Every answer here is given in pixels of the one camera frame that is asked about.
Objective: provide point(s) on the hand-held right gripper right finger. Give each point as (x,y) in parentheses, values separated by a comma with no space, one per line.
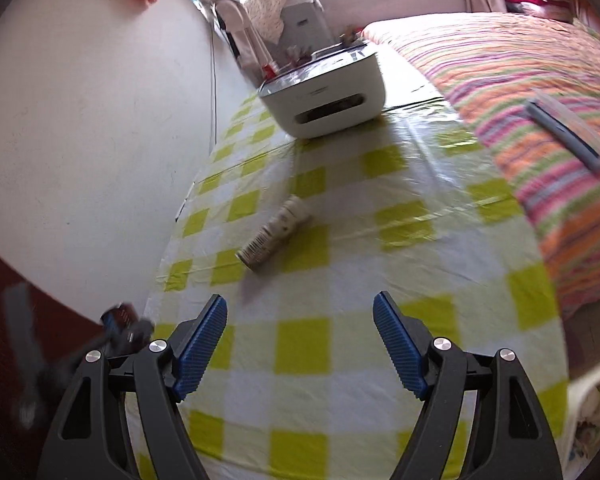
(400,345)

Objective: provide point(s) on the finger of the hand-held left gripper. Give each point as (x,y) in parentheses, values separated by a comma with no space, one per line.
(132,334)

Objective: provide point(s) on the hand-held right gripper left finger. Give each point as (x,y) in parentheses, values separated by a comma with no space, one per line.
(199,355)

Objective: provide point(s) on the white printed cylindrical container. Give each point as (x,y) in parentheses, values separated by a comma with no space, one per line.
(275,232)

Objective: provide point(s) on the cream plastic bin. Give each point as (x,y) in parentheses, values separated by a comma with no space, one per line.
(577,410)

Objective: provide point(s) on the white utensil holder box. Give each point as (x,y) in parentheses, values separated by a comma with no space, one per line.
(330,95)

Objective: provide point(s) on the white grey flat device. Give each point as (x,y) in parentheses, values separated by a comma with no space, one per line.
(565,130)

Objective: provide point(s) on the bed with striped sheet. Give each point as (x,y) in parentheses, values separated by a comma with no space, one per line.
(505,85)

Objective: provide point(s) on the white chair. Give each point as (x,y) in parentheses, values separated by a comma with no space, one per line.
(240,35)

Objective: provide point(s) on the cloth covered washing machine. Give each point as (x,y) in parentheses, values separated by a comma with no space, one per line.
(305,15)

